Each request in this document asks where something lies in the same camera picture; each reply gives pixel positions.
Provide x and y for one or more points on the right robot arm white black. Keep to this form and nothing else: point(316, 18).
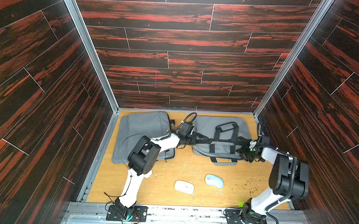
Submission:
point(289, 179)

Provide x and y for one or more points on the aluminium corner post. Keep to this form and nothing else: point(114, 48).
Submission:
point(81, 27)
point(311, 26)

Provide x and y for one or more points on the grey bag with straps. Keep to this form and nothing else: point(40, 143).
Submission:
point(226, 138)

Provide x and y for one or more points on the light blue mouse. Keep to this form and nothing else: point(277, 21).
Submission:
point(214, 181)

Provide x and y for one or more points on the grey laptop sleeve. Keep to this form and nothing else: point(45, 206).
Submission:
point(151, 124)

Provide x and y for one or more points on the front aluminium rail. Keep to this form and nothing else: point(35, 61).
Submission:
point(95, 213)

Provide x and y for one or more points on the white mouse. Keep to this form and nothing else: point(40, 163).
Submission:
point(185, 187)
point(148, 174)

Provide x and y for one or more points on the middle white mouse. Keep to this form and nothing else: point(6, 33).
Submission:
point(185, 187)

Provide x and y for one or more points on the left aluminium corner post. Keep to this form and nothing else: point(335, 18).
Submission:
point(81, 27)

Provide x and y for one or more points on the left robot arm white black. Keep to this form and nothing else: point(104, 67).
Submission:
point(143, 158)

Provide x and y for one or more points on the left white mouse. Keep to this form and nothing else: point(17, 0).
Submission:
point(148, 174)

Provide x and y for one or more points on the right aluminium corner post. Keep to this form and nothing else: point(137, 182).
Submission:
point(311, 26)

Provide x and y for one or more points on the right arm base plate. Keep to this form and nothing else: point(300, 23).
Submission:
point(238, 216)

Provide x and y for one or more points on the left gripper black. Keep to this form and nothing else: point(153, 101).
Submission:
point(194, 140)

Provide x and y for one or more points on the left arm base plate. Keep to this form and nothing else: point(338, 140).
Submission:
point(133, 214)

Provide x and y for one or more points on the left grey laptop bag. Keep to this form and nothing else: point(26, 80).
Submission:
point(124, 144)

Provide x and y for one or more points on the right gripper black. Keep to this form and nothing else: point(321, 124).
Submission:
point(247, 151)

